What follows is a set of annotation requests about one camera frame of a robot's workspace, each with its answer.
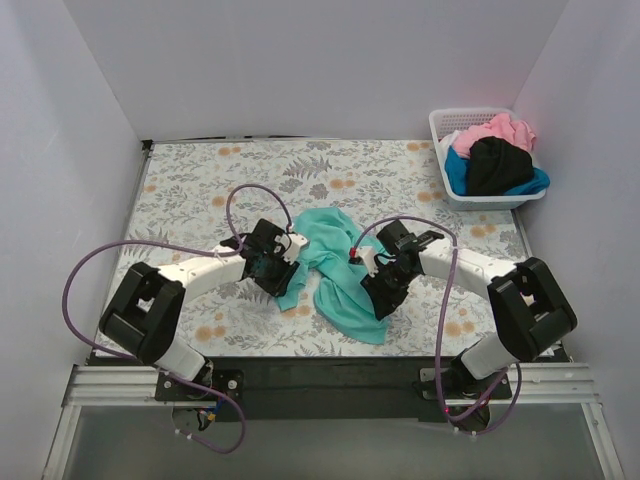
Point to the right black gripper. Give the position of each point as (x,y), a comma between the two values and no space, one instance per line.
(379,295)

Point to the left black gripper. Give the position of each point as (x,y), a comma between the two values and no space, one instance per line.
(279,280)

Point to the teal t shirt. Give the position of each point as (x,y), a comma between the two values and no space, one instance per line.
(339,296)

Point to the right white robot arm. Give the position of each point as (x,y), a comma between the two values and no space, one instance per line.
(530,311)

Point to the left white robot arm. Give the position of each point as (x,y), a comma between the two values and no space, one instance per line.
(142,316)

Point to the floral table cloth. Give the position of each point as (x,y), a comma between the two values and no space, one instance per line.
(197,194)

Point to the blue t shirt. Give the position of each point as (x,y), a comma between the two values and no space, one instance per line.
(457,168)

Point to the black t shirt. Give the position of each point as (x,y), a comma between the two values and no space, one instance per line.
(496,166)

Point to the white plastic laundry basket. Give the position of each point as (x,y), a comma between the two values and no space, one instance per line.
(442,122)

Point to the pink t shirt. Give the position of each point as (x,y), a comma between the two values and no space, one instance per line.
(516,132)

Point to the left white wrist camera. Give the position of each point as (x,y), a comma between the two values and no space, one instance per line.
(289,246)

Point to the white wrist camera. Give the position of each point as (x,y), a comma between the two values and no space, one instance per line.
(289,246)
(368,257)

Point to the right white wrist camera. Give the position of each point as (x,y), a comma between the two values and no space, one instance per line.
(368,257)

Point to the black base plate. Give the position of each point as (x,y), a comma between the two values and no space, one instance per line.
(301,388)

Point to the aluminium frame rail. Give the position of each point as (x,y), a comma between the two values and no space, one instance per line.
(542,384)

